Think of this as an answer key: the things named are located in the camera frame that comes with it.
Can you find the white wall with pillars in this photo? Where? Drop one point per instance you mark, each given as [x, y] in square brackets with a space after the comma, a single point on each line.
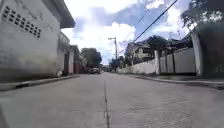
[183, 61]

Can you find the pale concrete sidewalk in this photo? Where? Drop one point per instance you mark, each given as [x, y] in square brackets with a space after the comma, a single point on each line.
[186, 81]

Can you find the dark green tree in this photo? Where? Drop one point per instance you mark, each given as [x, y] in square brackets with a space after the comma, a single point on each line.
[90, 56]

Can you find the overhanging tree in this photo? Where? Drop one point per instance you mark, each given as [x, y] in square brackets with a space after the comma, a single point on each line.
[203, 10]

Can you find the tree behind house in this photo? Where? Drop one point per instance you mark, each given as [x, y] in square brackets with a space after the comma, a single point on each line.
[157, 41]

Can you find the raised concrete sidewalk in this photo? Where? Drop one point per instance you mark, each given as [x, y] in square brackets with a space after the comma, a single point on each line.
[33, 82]

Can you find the grey concrete road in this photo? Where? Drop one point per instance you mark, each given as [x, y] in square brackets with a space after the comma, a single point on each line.
[136, 106]

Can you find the dark gate with white pillar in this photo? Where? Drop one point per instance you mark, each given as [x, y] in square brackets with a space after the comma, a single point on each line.
[213, 53]

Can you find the dark car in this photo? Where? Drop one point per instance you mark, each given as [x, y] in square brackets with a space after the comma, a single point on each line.
[95, 70]

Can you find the utility pole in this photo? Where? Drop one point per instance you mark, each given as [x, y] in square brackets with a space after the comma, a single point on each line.
[115, 48]

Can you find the row of low buildings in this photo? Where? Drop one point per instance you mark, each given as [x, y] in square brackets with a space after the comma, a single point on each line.
[70, 60]

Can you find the white building with vent blocks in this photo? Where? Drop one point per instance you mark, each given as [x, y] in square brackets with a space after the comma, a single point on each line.
[26, 50]

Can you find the two-storey house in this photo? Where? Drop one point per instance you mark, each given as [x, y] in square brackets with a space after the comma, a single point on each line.
[143, 52]

